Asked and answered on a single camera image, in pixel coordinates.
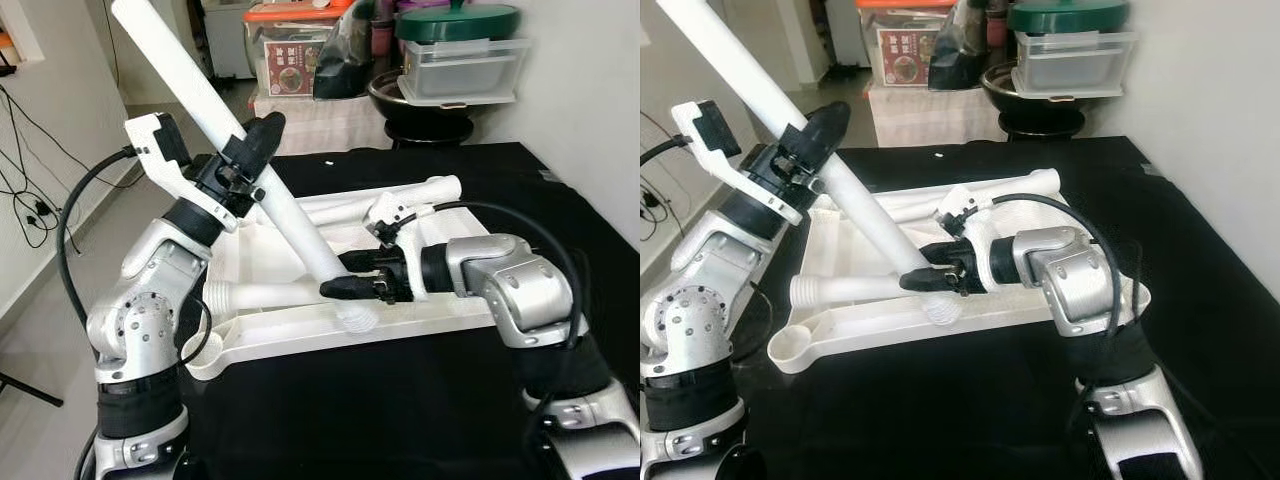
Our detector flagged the green pot lid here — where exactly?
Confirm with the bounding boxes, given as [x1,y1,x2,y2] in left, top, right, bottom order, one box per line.
[1008,0,1131,37]
[395,0,522,46]

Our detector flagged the clear plastic storage container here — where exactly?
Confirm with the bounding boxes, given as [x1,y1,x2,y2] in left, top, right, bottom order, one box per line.
[398,38,531,109]
[1012,30,1139,99]

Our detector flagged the white lace covered stand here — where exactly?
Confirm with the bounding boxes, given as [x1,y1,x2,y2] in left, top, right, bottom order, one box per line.
[252,95,396,156]
[868,85,1011,149]

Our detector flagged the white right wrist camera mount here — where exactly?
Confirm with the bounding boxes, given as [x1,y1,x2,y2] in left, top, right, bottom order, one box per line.
[365,192,441,301]
[935,185,1016,296]

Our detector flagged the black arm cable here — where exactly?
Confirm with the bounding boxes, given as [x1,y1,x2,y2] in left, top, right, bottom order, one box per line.
[965,192,1126,401]
[405,200,591,421]
[640,135,693,168]
[55,147,138,336]

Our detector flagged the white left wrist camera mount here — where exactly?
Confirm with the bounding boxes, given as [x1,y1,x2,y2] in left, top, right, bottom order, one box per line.
[124,112,241,233]
[670,100,806,226]

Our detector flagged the black chair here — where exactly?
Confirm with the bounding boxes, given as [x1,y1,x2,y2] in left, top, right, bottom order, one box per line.
[0,370,64,408]

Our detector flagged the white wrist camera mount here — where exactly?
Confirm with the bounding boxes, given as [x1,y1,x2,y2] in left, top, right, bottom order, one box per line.
[670,100,806,226]
[935,185,1016,296]
[124,112,241,233]
[365,192,441,301]

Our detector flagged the black plastic bag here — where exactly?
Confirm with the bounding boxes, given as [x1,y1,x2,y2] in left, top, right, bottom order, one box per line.
[927,0,991,93]
[312,0,379,101]

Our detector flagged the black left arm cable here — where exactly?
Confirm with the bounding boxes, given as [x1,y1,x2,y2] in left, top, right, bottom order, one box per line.
[55,147,138,336]
[640,135,693,168]

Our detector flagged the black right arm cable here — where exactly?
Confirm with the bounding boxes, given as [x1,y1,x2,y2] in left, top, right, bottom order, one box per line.
[965,192,1126,401]
[405,200,591,421]

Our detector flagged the orange lid storage box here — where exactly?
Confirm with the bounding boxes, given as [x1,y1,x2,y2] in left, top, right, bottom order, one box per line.
[857,0,961,89]
[243,0,351,99]

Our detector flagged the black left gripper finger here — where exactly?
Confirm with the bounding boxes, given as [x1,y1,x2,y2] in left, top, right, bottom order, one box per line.
[222,111,288,173]
[795,100,853,166]

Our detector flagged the black wall cable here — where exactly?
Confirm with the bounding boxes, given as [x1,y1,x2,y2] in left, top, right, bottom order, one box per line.
[640,110,691,236]
[0,85,86,251]

